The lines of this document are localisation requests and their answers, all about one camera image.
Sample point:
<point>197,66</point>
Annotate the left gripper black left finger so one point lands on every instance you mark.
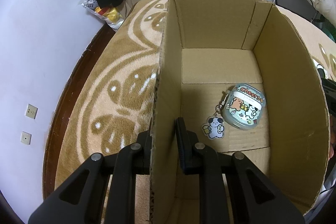
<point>101,190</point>

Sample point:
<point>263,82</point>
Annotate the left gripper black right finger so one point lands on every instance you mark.
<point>231,186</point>

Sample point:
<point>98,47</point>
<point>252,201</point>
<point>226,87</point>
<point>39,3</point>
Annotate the dog keychain charm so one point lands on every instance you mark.
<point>214,126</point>

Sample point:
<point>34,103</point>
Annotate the cartoon earbuds case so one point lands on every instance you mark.
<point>243,106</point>

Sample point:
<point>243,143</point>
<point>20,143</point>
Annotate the cardboard box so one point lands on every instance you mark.
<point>209,46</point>

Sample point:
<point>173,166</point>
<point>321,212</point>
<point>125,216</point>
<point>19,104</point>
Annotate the beige brown patterned blanket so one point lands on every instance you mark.
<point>117,100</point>

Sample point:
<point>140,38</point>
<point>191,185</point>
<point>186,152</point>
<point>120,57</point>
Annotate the plastic bag with toys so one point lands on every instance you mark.
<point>109,14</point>

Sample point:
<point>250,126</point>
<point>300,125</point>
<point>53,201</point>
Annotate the lower wall socket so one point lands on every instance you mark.
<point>26,138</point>

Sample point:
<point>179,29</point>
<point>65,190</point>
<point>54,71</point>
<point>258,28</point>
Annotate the wall socket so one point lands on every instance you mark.
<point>26,138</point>
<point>31,111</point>

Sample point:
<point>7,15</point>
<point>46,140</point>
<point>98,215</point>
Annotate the upper wall socket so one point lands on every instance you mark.
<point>31,111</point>

